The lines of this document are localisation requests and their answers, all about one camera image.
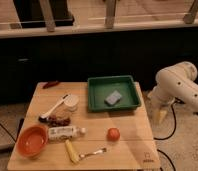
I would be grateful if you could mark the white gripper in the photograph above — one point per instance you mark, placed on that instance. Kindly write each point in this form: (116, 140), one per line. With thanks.
(159, 99)

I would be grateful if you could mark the dark red dried fruit pile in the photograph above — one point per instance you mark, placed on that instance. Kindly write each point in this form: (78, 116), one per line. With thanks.
(54, 120)

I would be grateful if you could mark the green plastic tray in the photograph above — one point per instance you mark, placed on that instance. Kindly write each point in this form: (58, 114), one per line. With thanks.
(100, 87)

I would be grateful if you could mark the white paper cup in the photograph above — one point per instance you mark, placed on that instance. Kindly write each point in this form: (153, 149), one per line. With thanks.
(71, 102)

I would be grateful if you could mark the white plastic bottle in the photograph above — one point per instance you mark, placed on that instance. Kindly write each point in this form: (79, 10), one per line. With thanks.
(65, 132)

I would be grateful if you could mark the wooden railing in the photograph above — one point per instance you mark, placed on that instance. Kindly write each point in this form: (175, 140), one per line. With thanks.
(95, 16)

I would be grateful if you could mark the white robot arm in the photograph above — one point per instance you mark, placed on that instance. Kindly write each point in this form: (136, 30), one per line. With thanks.
(176, 81)

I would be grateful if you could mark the blue sponge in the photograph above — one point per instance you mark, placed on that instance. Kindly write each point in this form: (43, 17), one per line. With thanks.
(113, 98)

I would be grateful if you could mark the orange bowl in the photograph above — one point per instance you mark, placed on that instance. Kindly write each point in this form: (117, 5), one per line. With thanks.
(32, 141)

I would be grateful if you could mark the yellow handled fork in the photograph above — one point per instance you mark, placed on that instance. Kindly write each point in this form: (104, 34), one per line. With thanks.
(75, 156)

